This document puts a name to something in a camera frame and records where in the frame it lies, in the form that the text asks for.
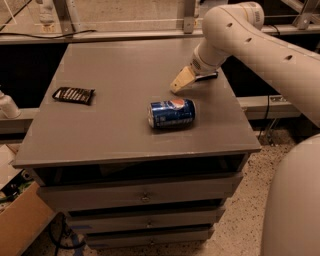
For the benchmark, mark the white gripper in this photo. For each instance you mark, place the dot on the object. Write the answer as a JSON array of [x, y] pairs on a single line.
[[199, 65]]

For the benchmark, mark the blue rxbar blueberry wrapper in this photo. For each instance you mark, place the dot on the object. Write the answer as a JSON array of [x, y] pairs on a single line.
[[209, 76]]

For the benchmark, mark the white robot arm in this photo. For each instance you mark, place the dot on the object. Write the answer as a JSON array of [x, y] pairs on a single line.
[[292, 217]]

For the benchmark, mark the blue pepsi can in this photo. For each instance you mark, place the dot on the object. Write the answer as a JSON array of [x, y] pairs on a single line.
[[171, 113]]

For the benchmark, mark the black rxbar chocolate wrapper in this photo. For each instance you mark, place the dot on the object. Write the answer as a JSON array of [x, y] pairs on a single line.
[[73, 95]]

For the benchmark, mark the grey drawer cabinet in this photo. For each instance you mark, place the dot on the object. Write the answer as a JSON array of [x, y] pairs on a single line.
[[119, 181]]

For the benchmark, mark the white pipe fitting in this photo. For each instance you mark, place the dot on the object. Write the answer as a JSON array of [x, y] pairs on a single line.
[[8, 106]]

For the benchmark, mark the cardboard box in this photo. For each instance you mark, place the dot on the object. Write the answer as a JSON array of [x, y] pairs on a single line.
[[25, 218]]

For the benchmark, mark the metal frame rail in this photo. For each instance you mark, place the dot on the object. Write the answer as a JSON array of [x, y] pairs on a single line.
[[24, 21]]

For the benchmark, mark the black cable loop floor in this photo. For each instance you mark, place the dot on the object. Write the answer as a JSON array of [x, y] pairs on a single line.
[[63, 238]]

